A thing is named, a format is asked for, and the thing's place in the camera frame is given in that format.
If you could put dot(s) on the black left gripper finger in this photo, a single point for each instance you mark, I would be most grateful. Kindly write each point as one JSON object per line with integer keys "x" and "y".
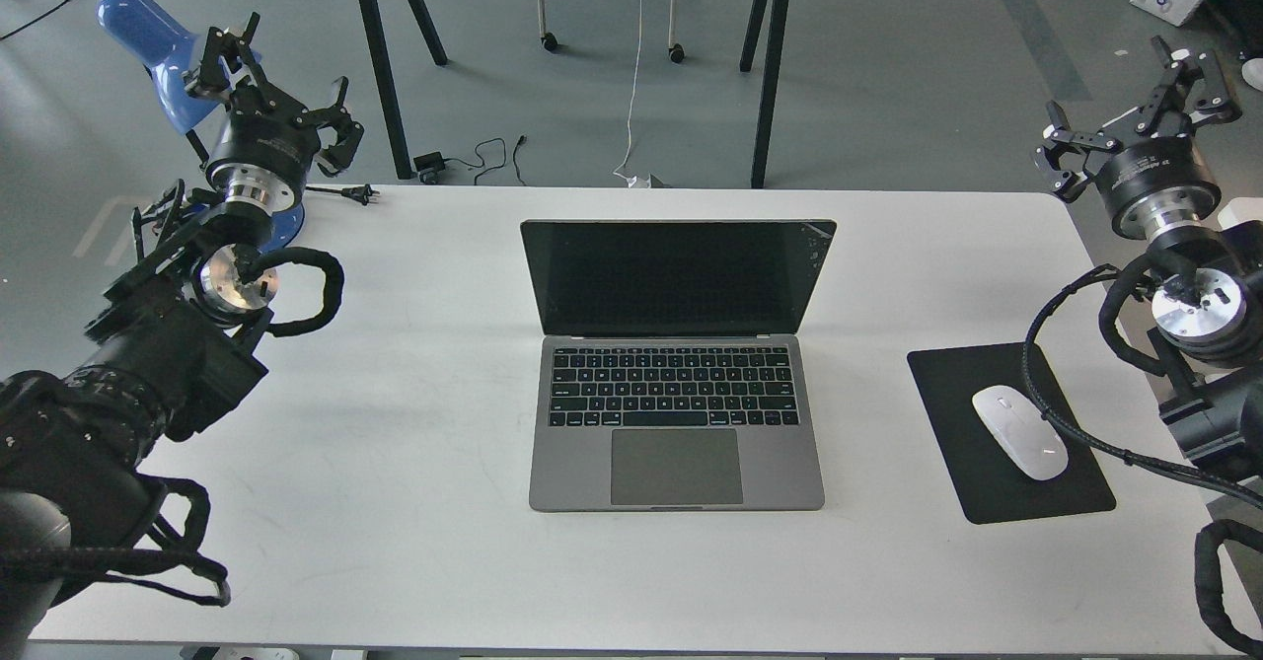
{"x": 228, "y": 70}
{"x": 338, "y": 156}

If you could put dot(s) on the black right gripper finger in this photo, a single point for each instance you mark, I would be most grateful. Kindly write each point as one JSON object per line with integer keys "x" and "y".
{"x": 1191, "y": 93}
{"x": 1072, "y": 160}

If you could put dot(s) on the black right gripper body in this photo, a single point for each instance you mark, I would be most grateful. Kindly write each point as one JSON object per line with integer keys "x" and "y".
{"x": 1156, "y": 185}

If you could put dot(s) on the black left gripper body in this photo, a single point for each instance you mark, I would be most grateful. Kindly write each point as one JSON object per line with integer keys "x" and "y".
{"x": 265, "y": 150}

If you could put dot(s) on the grey laptop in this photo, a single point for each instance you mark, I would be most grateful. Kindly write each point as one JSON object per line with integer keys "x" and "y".
{"x": 671, "y": 373}

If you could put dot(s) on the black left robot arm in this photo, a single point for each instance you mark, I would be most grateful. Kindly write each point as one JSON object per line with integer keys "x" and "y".
{"x": 176, "y": 352}

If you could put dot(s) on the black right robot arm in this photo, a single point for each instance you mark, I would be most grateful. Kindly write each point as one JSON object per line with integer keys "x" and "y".
{"x": 1188, "y": 308}

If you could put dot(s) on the black plug on table edge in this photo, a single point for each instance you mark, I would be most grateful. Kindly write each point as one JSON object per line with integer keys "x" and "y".
{"x": 362, "y": 194}

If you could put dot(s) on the white round object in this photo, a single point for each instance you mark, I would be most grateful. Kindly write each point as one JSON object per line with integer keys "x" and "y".
{"x": 1252, "y": 72}

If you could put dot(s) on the blue plastic chair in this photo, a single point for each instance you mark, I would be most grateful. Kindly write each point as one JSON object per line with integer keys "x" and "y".
{"x": 166, "y": 49}

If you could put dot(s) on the white computer mouse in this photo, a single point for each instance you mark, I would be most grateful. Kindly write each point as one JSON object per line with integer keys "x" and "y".
{"x": 1015, "y": 422}

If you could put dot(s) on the black mouse pad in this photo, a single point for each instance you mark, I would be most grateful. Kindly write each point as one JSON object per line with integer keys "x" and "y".
{"x": 990, "y": 487}

